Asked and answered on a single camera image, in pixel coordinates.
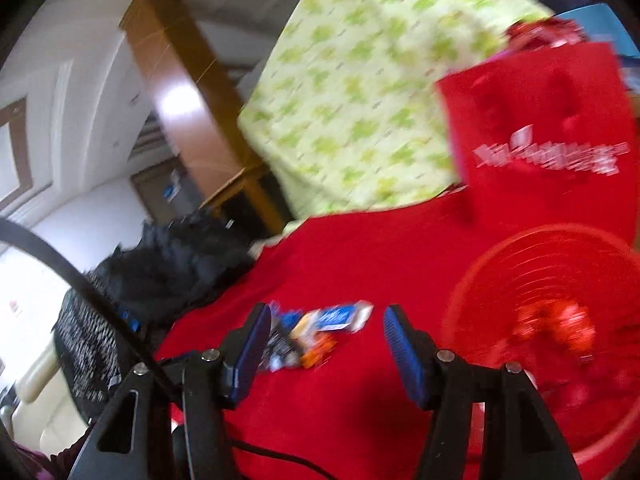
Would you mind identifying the blue and white carton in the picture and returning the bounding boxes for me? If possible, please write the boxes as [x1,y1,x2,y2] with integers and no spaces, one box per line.
[315,301,375,333]

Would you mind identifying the green patterned blanket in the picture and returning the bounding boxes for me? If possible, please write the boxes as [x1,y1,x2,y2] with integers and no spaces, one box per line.
[237,0,556,221]

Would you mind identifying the red crumpled wrapper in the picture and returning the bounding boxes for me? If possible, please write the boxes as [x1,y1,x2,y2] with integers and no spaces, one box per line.
[515,300,598,361]

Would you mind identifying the wooden wardrobe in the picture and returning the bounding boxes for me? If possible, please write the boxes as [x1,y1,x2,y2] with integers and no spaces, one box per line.
[120,0,291,236]

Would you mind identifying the red plastic basket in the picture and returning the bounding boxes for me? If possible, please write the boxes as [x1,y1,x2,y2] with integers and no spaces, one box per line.
[442,225,640,480]

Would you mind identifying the black cable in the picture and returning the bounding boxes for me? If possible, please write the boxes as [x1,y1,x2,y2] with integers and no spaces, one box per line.
[0,217,176,403]
[232,437,346,480]

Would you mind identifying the red paper bag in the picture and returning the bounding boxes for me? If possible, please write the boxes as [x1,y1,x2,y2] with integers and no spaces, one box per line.
[435,42,640,246]

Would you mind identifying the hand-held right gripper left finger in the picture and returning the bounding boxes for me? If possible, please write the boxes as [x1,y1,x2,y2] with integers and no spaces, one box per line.
[67,302,273,480]

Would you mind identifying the blue board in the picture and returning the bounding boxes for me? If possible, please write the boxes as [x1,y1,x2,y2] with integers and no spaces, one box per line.
[552,4,640,61]

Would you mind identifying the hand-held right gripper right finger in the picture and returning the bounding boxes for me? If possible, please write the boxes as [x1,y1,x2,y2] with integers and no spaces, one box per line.
[384,304,583,480]

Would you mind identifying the orange and white box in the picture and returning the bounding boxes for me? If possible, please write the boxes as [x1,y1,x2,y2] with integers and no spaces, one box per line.
[290,310,321,341]

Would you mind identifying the red shiny wrappers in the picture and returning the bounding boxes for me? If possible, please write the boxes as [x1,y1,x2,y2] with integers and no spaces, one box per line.
[505,17,588,56]

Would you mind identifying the dark cloth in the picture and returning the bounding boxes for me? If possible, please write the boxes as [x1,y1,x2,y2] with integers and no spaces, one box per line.
[82,210,258,331]

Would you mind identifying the red blanket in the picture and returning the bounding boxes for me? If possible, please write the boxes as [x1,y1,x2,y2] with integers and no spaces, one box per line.
[152,185,640,480]

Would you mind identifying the orange wrapper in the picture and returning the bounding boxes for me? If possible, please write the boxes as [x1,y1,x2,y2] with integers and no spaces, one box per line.
[300,337,338,368]

